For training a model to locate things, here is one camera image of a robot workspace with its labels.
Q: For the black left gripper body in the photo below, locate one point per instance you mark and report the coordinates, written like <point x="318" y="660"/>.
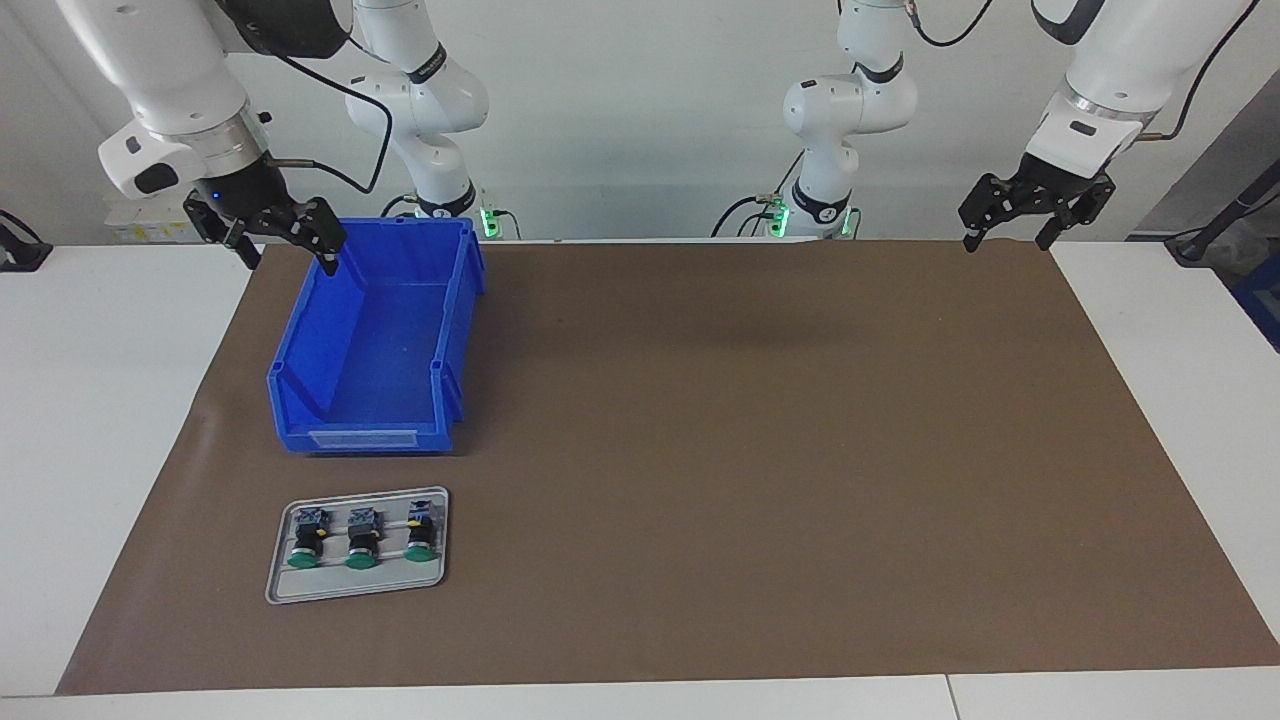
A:
<point x="1055" y="180"/>

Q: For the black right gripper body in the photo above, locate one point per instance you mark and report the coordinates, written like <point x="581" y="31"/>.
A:
<point x="245" y="188"/>

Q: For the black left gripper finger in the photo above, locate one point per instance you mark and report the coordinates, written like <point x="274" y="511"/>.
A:
<point x="1085" y="205"/>
<point x="990" y="200"/>

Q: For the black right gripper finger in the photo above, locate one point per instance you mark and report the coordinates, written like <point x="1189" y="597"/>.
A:
<point x="325" y="232"/>
<point x="212" y="220"/>

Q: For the green push button switch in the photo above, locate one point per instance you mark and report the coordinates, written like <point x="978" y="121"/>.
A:
<point x="421" y="535"/>
<point x="362" y="540"/>
<point x="305" y="540"/>

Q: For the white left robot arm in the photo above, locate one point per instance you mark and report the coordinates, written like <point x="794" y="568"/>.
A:
<point x="850" y="100"/>

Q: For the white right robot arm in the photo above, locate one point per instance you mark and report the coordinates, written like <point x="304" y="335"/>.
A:
<point x="170" y="60"/>

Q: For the blue plastic storage bin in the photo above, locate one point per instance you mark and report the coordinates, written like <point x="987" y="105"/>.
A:
<point x="380" y="350"/>

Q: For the black stand pole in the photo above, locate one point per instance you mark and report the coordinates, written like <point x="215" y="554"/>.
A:
<point x="1230" y="215"/>

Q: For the blue crate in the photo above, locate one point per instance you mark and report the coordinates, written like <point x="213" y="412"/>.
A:
<point x="1262" y="305"/>

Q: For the grey metal tray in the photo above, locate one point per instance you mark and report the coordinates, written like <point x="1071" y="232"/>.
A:
<point x="350" y="585"/>

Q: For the brown table mat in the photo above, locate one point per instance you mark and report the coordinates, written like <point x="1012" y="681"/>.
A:
<point x="750" y="480"/>

